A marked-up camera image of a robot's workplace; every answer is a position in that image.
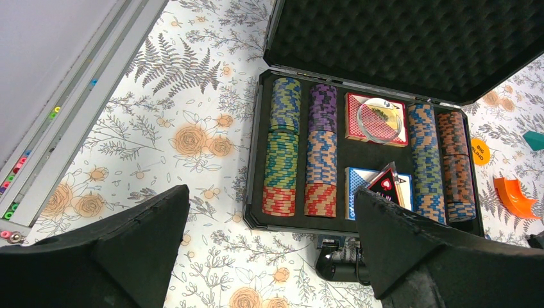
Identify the orange curved block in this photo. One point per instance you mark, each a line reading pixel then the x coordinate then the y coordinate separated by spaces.
pixel 514 200

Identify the green poker chip row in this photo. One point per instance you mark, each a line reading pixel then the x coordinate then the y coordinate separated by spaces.
pixel 281 164

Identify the clear dealer button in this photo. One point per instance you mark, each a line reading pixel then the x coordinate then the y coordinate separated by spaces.
pixel 379 120

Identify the teal triangular block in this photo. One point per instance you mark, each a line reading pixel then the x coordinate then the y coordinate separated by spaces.
pixel 534 140

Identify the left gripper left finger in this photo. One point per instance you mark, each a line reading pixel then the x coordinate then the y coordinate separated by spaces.
pixel 124 260

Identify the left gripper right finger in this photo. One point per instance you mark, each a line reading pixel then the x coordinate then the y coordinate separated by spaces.
pixel 413 261

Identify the black triangular all-in button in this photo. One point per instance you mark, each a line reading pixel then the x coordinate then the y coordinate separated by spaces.
pixel 386 184

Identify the orange black poker chip row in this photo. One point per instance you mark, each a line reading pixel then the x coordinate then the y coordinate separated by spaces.
pixel 459 189

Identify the blue tan poker chip row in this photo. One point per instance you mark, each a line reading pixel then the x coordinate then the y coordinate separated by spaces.
pixel 429 200

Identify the red playing card deck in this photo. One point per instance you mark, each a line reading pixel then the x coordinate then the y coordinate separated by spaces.
pixel 352 131

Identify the orange big blind button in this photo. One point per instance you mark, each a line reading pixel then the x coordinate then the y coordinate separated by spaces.
pixel 481 152

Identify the purple poker chip row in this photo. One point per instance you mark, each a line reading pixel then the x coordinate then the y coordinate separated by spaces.
pixel 321 169

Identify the black poker chip case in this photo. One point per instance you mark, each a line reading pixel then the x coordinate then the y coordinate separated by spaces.
pixel 370 93

